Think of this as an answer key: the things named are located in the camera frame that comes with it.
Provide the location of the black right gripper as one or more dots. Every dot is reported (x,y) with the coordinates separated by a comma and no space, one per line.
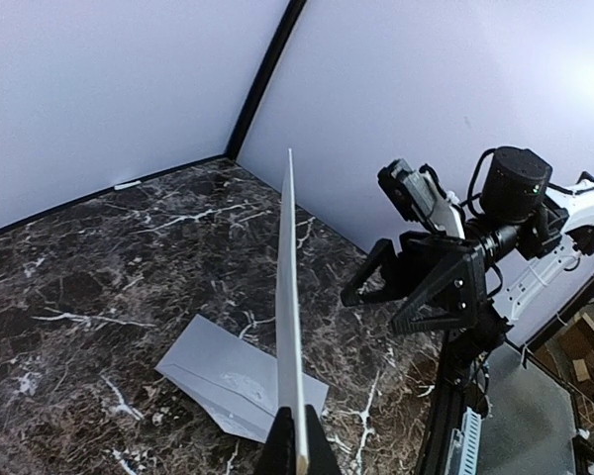
(440,277)

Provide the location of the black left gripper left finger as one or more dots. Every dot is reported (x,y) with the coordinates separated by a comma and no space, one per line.
(278,453)

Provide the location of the white slotted cable duct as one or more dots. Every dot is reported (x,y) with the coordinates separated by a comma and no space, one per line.
(462,456)

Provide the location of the black front frame rail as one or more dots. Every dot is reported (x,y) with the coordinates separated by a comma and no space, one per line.
(445,410)

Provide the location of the cream lined letter paper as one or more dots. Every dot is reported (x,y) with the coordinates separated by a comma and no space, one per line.
(290,390)

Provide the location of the small white paper strip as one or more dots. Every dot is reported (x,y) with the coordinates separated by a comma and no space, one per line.
(127,185)

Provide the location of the black right corner post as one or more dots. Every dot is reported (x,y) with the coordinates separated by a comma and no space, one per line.
(265,71)

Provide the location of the cardboard boxes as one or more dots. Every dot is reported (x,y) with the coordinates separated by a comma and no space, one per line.
(565,347)

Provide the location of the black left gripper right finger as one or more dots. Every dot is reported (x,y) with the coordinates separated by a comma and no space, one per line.
(322,460)

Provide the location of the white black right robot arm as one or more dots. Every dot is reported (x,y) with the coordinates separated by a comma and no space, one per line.
(476,264)

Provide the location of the grey paper envelope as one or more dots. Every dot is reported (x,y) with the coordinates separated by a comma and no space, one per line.
(235,382)

